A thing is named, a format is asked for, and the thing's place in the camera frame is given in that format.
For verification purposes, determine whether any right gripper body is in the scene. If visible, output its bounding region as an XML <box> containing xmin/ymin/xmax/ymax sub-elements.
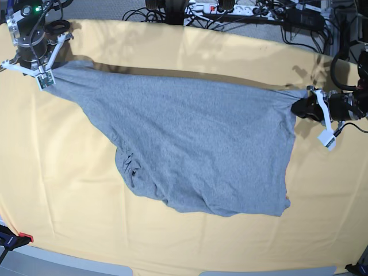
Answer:
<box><xmin>1</xmin><ymin>31</ymin><xmax>74</xmax><ymax>76</ymax></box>

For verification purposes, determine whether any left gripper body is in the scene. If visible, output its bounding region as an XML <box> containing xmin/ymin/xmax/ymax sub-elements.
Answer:
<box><xmin>307</xmin><ymin>86</ymin><xmax>367</xmax><ymax>123</ymax></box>

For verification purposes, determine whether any grey t-shirt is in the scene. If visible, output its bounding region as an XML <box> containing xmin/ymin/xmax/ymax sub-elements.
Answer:
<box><xmin>48</xmin><ymin>60</ymin><xmax>306</xmax><ymax>217</ymax></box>

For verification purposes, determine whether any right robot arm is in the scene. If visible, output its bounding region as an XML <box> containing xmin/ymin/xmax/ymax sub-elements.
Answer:
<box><xmin>1</xmin><ymin>1</ymin><xmax>73</xmax><ymax>79</ymax></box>

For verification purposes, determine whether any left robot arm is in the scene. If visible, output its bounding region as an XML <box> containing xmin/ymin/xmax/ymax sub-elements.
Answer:
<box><xmin>291</xmin><ymin>3</ymin><xmax>367</xmax><ymax>136</ymax></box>

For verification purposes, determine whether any black power adapter box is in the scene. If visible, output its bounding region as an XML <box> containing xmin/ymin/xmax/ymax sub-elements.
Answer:
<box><xmin>284</xmin><ymin>9</ymin><xmax>325</xmax><ymax>32</ymax></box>

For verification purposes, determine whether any white power strip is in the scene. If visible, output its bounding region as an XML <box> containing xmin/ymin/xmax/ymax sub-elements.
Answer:
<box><xmin>186</xmin><ymin>2</ymin><xmax>277</xmax><ymax>22</ymax></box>

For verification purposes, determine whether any yellow table cloth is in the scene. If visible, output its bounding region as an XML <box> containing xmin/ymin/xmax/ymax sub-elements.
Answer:
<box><xmin>1</xmin><ymin>20</ymin><xmax>367</xmax><ymax>275</ymax></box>

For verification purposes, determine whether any black clamp right corner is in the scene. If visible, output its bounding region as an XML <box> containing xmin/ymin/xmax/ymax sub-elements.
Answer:
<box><xmin>345</xmin><ymin>263</ymin><xmax>368</xmax><ymax>276</ymax></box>

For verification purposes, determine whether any red black clamp left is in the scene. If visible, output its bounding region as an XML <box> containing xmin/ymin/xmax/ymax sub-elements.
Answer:
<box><xmin>1</xmin><ymin>225</ymin><xmax>34</xmax><ymax>262</ymax></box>

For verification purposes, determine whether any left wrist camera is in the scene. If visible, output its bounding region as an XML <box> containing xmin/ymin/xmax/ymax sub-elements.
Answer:
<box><xmin>318</xmin><ymin>129</ymin><xmax>336</xmax><ymax>151</ymax></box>

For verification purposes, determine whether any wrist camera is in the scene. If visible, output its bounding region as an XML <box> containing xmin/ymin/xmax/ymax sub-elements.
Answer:
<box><xmin>36</xmin><ymin>71</ymin><xmax>55</xmax><ymax>90</ymax></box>
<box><xmin>318</xmin><ymin>129</ymin><xmax>336</xmax><ymax>151</ymax></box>

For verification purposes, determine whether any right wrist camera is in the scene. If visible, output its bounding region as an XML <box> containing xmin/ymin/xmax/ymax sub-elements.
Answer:
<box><xmin>36</xmin><ymin>71</ymin><xmax>55</xmax><ymax>90</ymax></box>

